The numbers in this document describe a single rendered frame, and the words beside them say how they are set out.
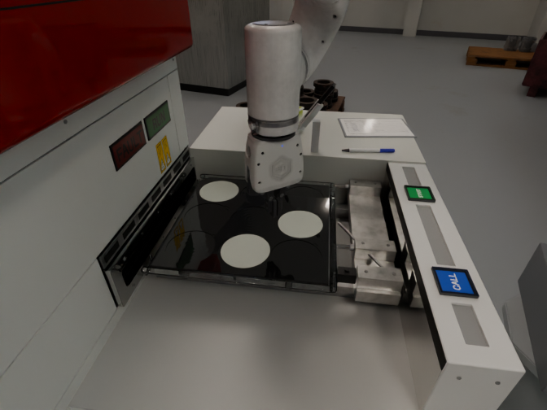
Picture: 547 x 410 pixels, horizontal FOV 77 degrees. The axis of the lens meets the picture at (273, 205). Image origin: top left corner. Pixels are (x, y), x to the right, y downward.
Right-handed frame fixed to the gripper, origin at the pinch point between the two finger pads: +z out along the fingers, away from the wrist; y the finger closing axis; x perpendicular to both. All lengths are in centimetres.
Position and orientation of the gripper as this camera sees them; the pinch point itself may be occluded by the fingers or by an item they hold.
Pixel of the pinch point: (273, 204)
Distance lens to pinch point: 66.6
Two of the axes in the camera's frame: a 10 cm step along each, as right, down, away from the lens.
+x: -4.7, -5.0, 7.2
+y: 8.8, -2.7, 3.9
